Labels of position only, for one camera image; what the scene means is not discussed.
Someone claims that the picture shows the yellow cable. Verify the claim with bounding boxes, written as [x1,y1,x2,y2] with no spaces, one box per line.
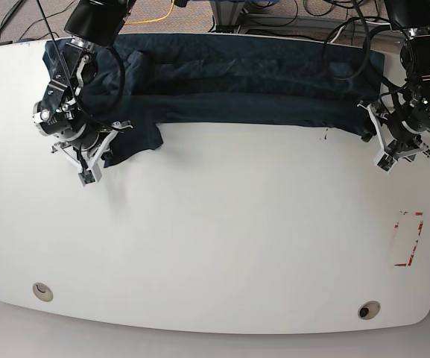
[124,0,174,27]

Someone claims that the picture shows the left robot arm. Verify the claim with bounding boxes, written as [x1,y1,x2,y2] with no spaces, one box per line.
[359,1,430,172]

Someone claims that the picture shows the red tape rectangle marking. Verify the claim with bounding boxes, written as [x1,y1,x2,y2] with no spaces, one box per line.
[391,211,424,267]

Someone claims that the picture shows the right table cable grommet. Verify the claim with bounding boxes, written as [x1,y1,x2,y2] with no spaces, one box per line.
[358,301,381,320]

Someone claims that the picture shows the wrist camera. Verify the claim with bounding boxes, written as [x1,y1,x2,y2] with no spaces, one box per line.
[373,151,398,174]
[78,166,101,186]

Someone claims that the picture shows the dark blue t-shirt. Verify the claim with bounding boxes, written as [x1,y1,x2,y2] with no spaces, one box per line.
[43,34,384,166]

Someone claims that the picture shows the table cable grommet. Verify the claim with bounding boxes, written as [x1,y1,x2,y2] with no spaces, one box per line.
[358,301,381,320]
[32,283,54,302]

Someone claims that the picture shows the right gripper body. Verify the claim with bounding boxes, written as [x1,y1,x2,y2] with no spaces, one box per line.
[51,121,133,174]

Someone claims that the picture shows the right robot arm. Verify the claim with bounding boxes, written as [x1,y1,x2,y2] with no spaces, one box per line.
[33,1,135,184]

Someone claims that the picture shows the white cable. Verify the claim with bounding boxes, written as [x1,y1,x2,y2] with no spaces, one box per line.
[329,18,391,44]

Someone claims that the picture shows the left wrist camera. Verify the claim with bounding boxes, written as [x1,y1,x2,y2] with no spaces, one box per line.
[373,151,398,174]

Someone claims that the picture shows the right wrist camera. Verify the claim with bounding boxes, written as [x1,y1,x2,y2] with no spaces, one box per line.
[78,166,101,186]

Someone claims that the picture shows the left table cable grommet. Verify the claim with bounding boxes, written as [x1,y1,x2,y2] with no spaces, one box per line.
[32,283,54,302]

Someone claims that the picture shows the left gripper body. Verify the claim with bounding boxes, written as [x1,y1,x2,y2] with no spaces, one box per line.
[357,101,430,163]

